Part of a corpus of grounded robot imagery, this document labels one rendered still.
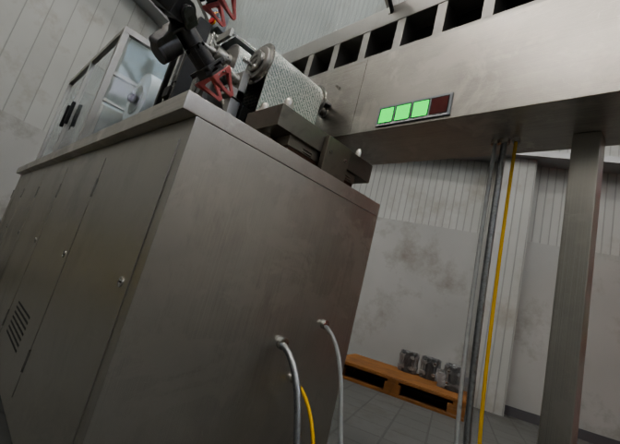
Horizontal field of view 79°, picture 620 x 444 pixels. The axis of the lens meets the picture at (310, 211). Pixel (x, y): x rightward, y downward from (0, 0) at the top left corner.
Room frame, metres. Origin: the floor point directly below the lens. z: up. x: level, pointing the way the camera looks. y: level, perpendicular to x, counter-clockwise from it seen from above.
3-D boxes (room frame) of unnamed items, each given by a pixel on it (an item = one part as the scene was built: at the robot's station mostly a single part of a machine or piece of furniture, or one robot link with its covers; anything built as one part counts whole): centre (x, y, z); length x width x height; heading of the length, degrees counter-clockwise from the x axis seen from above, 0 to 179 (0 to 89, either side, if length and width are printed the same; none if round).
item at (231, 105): (1.10, 0.34, 1.05); 0.06 x 0.05 x 0.31; 132
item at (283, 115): (1.08, 0.04, 1.00); 0.40 x 0.16 x 0.06; 132
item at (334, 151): (1.02, -0.03, 0.97); 0.10 x 0.03 x 0.11; 132
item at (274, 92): (1.14, 0.15, 1.11); 0.23 x 0.01 x 0.18; 132
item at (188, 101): (1.82, 0.89, 0.88); 2.52 x 0.66 x 0.04; 42
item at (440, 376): (3.38, -1.11, 0.16); 1.09 x 0.76 x 0.31; 66
